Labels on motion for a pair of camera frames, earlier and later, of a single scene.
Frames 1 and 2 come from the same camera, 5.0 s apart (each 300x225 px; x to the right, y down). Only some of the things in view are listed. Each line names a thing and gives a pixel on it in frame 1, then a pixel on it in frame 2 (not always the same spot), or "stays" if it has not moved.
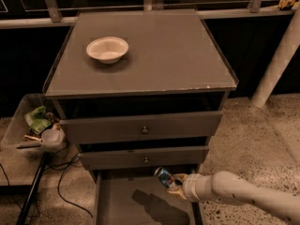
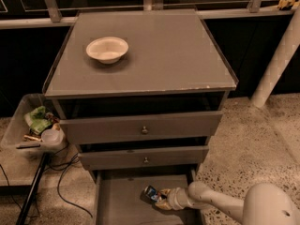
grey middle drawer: [156, 157] stays
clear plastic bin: [33, 127] stays
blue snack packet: [165, 176] → [150, 194]
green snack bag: [37, 120] stays
